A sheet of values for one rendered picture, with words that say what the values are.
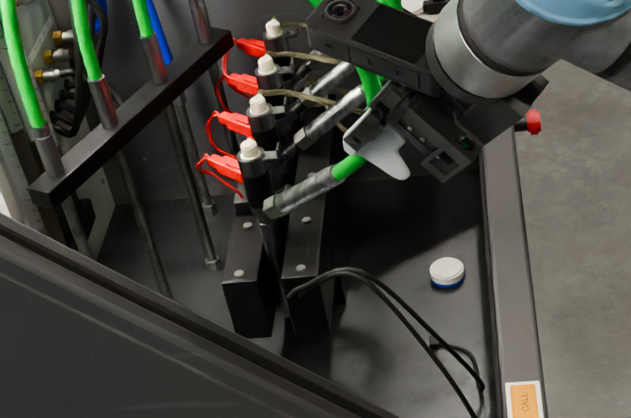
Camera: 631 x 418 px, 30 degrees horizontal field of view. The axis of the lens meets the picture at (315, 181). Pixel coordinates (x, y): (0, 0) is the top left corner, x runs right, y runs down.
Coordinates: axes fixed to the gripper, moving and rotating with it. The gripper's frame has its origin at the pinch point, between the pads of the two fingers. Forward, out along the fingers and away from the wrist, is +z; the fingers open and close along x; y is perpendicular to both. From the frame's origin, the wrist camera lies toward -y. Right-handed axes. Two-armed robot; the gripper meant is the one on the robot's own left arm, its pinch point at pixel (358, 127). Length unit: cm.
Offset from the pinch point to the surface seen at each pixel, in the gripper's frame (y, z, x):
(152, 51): -20.8, 30.7, 6.9
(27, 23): -35, 41, 4
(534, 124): 21, 50, 45
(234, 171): -5.6, 23.4, -0.6
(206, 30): -18.7, 34.9, 15.1
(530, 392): 26.6, 7.2, -4.9
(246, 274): 2.1, 27.6, -6.5
